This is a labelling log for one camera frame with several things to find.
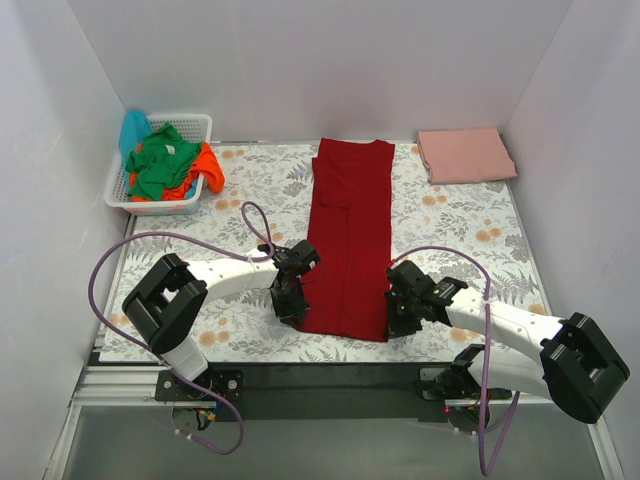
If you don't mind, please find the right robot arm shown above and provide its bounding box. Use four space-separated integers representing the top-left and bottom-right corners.
385 260 630 424

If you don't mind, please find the white plastic laundry basket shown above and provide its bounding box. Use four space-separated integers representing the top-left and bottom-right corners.
104 113 212 216

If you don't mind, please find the green t shirt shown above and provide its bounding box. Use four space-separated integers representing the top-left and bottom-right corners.
125 123 203 201

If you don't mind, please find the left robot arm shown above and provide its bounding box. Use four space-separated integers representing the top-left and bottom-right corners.
122 240 320 400

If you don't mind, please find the orange t shirt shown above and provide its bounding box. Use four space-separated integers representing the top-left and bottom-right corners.
125 142 225 204

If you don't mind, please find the teal t shirt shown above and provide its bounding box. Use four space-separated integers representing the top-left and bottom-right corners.
119 110 153 161

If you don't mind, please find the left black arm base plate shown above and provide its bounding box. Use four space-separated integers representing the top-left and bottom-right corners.
154 368 245 402

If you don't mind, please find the dark red t shirt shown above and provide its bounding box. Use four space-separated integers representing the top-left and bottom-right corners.
297 138 395 342

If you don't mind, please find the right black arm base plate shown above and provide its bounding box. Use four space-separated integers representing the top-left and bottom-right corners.
414 368 480 401

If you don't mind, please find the floral patterned table mat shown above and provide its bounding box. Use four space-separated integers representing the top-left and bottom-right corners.
99 143 547 363

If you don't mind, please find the folded pink t shirt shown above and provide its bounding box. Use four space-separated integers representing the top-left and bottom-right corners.
416 128 517 185

